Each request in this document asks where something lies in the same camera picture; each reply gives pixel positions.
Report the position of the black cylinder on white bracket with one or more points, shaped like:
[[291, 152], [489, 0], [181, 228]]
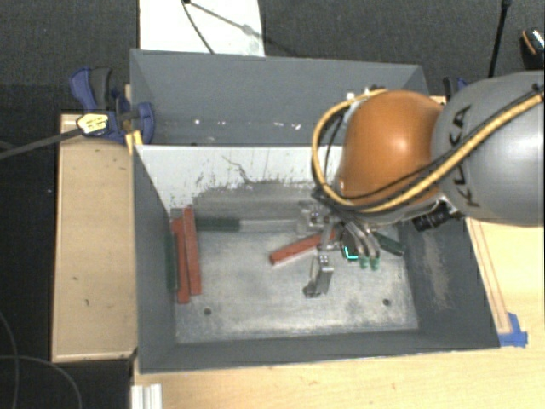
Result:
[[431, 218]]

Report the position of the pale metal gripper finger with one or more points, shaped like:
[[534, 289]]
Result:
[[327, 278], [311, 280]]

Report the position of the pale wood flat board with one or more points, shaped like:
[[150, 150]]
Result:
[[93, 245]]

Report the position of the dark green flat block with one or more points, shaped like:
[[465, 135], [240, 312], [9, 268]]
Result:
[[218, 223], [171, 262], [391, 244]]

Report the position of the red-brown flat block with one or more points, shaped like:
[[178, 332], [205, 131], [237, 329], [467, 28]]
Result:
[[192, 249], [294, 250], [182, 262]]

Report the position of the grey metal bin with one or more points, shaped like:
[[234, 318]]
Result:
[[272, 288]]

